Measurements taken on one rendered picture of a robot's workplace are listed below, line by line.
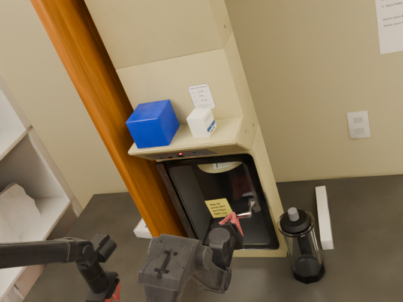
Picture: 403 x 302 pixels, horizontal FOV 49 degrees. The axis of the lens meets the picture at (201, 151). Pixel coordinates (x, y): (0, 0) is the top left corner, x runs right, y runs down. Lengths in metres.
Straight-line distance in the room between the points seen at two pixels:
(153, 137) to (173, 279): 0.52
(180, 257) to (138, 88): 0.60
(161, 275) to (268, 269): 0.80
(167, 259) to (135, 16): 0.63
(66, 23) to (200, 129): 0.43
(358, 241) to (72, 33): 1.09
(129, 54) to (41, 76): 0.84
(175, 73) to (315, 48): 0.56
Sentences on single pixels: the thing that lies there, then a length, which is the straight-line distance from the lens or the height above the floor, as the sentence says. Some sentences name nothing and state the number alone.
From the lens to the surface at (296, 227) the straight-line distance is 1.31.
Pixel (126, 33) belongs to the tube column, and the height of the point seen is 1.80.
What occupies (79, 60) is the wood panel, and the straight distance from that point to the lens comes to 1.22.
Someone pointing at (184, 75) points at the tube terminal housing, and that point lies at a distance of 1.19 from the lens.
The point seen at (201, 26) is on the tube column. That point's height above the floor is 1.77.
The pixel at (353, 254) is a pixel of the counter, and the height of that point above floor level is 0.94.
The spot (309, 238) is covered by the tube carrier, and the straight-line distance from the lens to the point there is 1.35.
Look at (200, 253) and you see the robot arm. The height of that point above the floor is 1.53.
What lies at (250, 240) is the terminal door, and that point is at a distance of 1.51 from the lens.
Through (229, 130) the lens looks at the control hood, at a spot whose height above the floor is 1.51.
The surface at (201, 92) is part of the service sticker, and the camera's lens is 1.20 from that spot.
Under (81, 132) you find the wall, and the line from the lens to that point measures 2.07.
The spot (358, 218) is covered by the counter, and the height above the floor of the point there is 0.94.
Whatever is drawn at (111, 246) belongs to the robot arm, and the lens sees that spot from 1.34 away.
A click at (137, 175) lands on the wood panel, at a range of 1.38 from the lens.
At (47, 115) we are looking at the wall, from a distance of 2.12.
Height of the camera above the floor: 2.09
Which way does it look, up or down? 32 degrees down
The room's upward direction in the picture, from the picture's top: 21 degrees counter-clockwise
